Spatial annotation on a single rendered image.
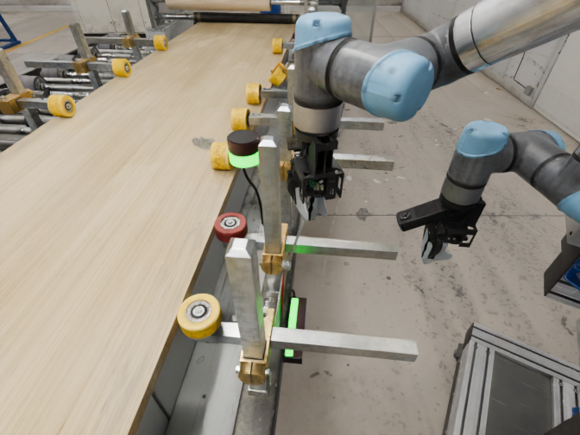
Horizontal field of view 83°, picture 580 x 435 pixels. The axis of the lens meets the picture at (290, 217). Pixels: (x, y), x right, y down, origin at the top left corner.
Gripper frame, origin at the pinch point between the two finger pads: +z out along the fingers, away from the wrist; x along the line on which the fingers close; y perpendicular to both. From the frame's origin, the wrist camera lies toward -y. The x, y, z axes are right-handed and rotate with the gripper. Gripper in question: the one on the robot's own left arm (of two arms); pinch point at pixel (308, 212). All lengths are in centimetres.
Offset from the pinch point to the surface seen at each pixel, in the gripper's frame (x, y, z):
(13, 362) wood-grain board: -55, 13, 11
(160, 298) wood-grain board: -31.4, 5.7, 10.8
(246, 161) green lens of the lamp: -11.2, -3.7, -11.6
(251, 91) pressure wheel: 1, -83, 5
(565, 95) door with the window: 314, -189, 73
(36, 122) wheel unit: -86, -100, 16
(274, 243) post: -6.8, -3.3, 10.6
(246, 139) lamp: -10.7, -5.4, -15.2
